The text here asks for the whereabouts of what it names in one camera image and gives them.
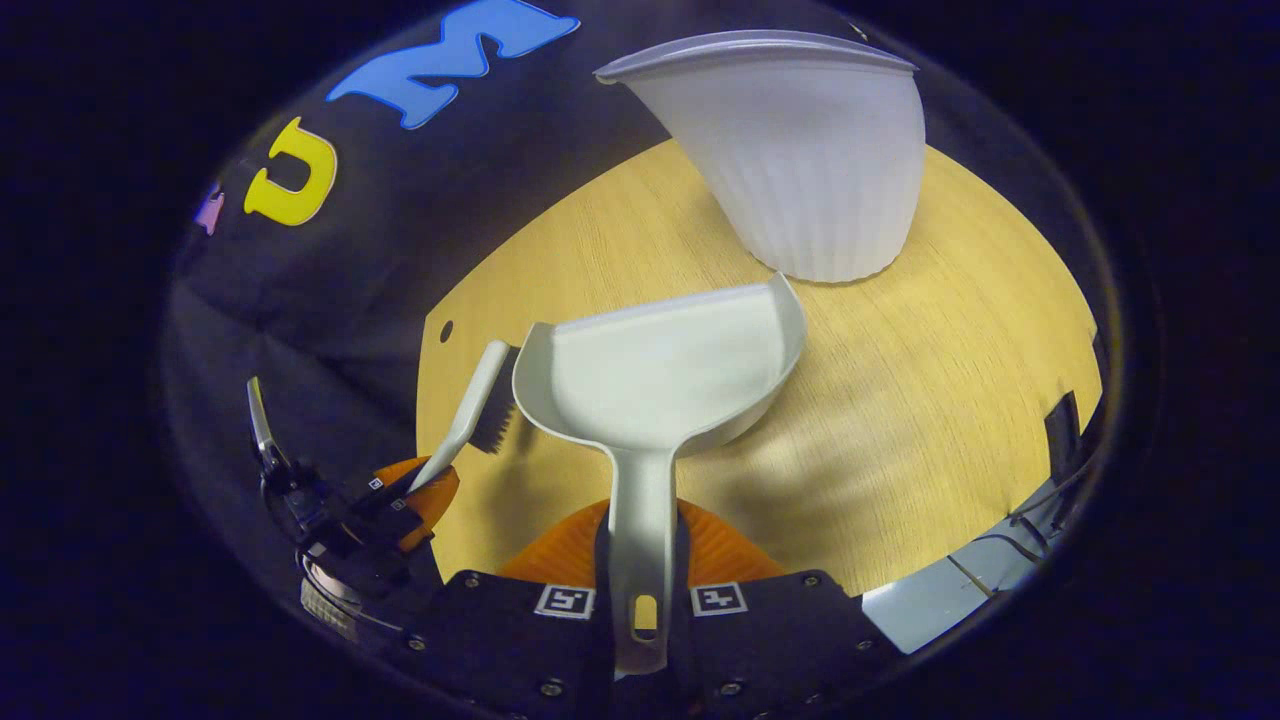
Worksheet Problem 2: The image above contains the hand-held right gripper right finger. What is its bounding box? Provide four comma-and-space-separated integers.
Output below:
672, 500, 901, 716

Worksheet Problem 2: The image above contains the black backdrop cloth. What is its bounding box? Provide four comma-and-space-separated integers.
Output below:
165, 0, 1001, 651

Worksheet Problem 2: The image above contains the black cable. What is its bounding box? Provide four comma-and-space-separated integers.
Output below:
1005, 468, 1093, 533

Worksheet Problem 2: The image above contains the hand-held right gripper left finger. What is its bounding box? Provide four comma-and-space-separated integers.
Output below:
400, 500, 613, 720

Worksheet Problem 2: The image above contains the small white broom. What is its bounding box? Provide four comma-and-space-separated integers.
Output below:
408, 340, 521, 493

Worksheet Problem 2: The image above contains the white dustpan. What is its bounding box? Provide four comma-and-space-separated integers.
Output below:
512, 272, 809, 679

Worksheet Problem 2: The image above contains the white ribbed garbage bin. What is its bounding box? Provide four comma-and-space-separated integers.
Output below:
594, 30, 927, 284

